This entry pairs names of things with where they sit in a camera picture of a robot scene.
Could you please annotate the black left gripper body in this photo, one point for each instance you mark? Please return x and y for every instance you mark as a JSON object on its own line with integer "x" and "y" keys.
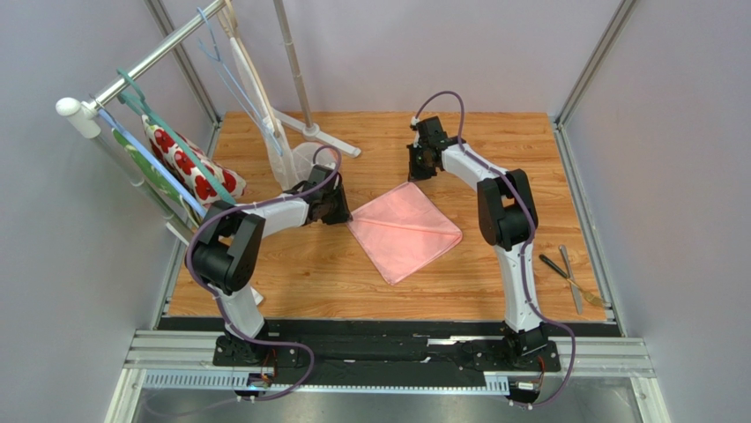
{"x": 337, "y": 210}

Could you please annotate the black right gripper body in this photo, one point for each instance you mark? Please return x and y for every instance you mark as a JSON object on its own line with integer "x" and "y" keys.
{"x": 420, "y": 162}

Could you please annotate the pink cloth napkin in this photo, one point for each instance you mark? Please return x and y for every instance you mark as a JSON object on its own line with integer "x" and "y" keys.
{"x": 402, "y": 231}

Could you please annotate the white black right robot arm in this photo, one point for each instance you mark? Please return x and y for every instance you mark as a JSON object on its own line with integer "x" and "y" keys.
{"x": 507, "y": 222}

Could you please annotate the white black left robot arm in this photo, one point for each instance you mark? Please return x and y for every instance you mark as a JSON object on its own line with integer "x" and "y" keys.
{"x": 223, "y": 253}

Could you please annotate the light blue thin hanger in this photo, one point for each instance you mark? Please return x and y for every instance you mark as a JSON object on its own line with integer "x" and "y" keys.
{"x": 234, "y": 82}

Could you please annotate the beige hanger with white cloth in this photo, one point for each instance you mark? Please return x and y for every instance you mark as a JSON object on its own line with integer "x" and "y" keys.
{"x": 282, "y": 167}

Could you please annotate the teal plastic hanger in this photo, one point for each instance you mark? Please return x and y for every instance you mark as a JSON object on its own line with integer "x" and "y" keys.
{"x": 137, "y": 102}

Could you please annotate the blue plastic hanger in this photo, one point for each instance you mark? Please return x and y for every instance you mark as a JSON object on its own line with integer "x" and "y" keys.
{"x": 114, "y": 124}

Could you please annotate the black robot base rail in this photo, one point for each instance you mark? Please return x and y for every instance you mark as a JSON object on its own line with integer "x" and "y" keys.
{"x": 389, "y": 353}

